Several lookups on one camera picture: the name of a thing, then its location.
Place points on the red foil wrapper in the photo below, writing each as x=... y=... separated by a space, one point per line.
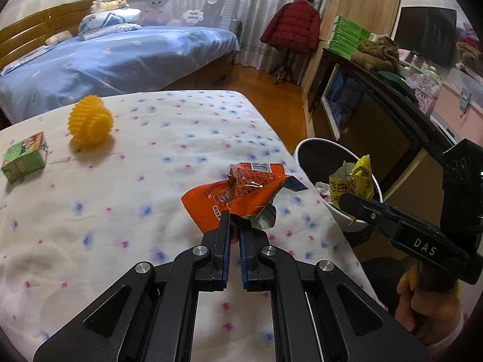
x=256 y=184

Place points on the black glass cabinet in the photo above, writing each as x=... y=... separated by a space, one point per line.
x=377 y=132

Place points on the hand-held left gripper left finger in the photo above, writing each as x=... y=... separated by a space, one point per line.
x=225 y=260

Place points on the white round trash bin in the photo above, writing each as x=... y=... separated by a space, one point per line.
x=317 y=154

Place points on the dark wooden coat rack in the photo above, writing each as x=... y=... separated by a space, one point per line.
x=285 y=64

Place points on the green printed carton box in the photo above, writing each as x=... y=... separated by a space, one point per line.
x=22 y=158

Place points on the yellow spiky ball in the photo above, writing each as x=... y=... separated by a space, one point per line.
x=90 y=120

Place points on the bed with blue sheet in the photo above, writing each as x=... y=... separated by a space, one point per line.
x=132 y=56

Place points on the grey mesh bed guard rail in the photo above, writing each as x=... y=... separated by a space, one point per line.
x=215 y=5

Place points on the orange snack packet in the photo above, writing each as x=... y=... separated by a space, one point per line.
x=203 y=203

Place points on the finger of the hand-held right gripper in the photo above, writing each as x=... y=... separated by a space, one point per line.
x=362 y=209

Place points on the yellow snack packet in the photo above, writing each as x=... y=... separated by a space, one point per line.
x=358 y=184

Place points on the person's right forearm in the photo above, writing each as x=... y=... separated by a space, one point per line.
x=451 y=322

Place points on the black flat screen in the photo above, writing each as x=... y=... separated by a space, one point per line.
x=426 y=34

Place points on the folded white blue quilt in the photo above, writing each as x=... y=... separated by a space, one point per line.
x=109 y=20

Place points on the red puffer jacket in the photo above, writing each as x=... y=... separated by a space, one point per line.
x=292 y=26

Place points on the yellow white plush toys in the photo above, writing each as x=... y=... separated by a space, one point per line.
x=109 y=3

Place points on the stack of green boxes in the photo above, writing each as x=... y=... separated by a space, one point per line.
x=347 y=34

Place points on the pink desk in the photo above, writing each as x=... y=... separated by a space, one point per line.
x=456 y=94

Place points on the small pink pillow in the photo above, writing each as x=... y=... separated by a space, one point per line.
x=58 y=37

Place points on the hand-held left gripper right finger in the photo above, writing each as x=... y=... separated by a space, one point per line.
x=245 y=262

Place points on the wooden headboard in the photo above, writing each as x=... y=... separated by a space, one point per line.
x=34 y=26

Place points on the brown knitted cloth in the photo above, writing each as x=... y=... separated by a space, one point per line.
x=377 y=52

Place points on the person's right hand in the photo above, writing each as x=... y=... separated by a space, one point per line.
x=430 y=305

